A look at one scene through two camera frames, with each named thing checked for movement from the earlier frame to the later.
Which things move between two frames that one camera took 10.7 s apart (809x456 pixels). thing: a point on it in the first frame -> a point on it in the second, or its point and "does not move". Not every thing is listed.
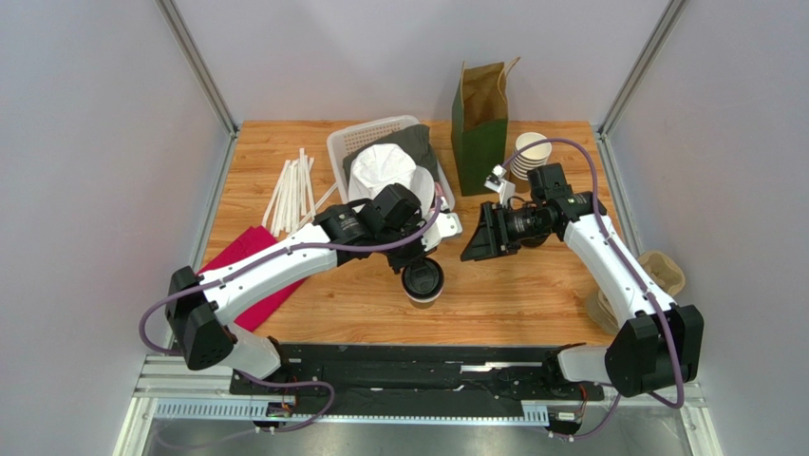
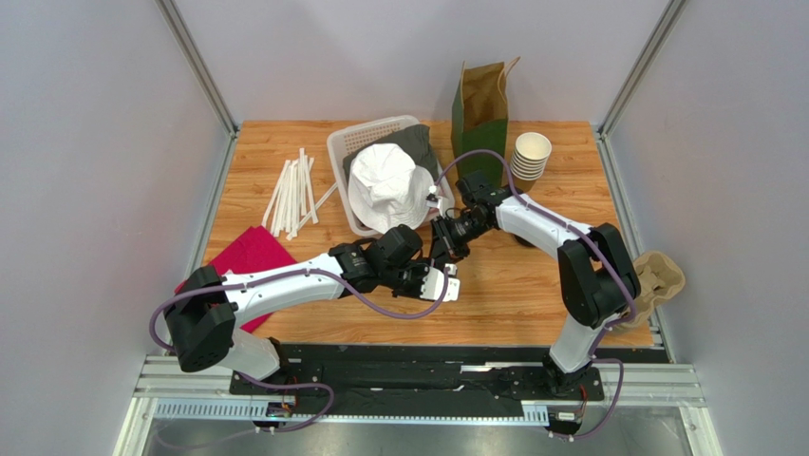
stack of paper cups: [532, 157] does not move
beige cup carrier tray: [660, 269] does not move
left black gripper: [397, 264] -> [420, 265]
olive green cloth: [415, 140] does not move
